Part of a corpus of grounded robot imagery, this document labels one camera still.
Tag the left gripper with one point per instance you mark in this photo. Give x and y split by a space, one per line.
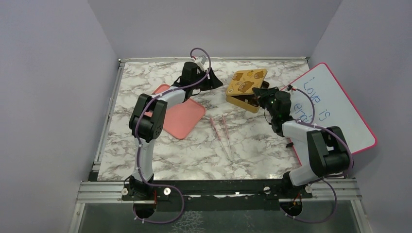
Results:
211 82

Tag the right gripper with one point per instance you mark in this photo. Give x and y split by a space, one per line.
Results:
263 93

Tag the silver tin lid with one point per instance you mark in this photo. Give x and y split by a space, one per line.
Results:
243 81

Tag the pink plastic tray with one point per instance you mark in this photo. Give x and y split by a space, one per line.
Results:
171 110

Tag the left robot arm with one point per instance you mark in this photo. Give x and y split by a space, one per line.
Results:
142 177

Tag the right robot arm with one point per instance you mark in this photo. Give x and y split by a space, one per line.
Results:
327 150

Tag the gold chocolate tin box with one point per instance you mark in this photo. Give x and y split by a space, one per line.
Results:
246 102

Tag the pink framed whiteboard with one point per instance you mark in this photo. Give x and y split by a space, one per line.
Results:
324 102

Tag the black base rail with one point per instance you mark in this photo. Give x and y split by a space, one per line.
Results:
210 195

